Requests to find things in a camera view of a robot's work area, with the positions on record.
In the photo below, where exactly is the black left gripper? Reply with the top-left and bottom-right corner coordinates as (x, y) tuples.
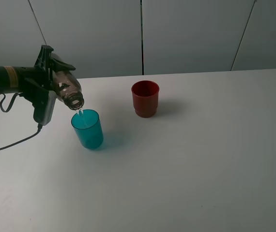
(19, 45), (76, 106)

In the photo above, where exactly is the clear smoky plastic bottle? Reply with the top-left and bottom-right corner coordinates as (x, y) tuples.
(50, 53), (84, 111)

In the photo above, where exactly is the teal translucent plastic cup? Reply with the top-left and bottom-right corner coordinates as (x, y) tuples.
(71, 109), (104, 150)

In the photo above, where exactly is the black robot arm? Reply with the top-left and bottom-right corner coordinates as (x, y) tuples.
(0, 45), (81, 102)

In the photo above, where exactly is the red plastic cup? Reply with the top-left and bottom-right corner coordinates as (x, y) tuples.
(131, 80), (160, 118)

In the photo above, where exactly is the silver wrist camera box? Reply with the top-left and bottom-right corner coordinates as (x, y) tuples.
(32, 90), (57, 126)

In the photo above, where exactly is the thin black looped cable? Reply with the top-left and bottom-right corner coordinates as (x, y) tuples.
(0, 91), (24, 113)

